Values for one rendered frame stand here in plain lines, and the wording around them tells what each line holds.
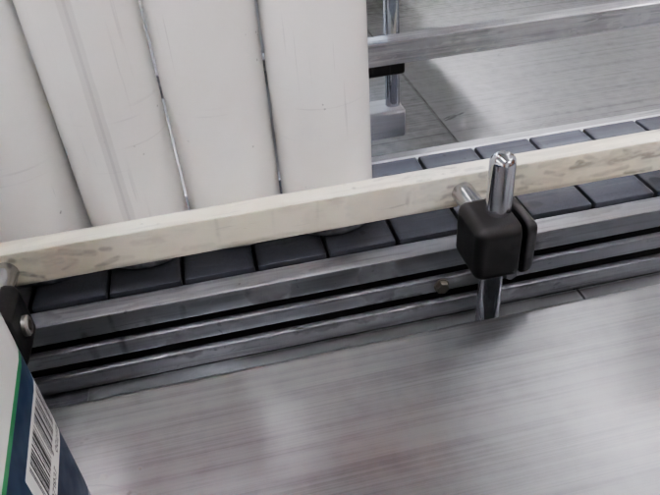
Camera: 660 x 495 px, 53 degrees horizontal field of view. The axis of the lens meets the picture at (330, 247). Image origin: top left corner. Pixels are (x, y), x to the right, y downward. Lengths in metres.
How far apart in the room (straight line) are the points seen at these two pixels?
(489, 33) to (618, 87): 0.28
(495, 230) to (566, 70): 0.42
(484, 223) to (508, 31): 0.14
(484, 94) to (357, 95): 0.32
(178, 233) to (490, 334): 0.16
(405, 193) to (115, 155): 0.14
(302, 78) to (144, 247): 0.11
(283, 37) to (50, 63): 0.10
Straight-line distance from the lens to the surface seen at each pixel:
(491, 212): 0.30
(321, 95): 0.32
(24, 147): 0.34
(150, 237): 0.33
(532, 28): 0.41
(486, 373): 0.29
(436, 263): 0.36
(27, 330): 0.31
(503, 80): 0.67
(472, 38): 0.40
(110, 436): 0.29
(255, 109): 0.33
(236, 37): 0.31
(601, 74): 0.70
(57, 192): 0.35
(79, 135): 0.33
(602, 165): 0.38
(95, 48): 0.31
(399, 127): 0.45
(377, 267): 0.35
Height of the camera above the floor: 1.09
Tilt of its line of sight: 37 degrees down
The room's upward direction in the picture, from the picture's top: 5 degrees counter-clockwise
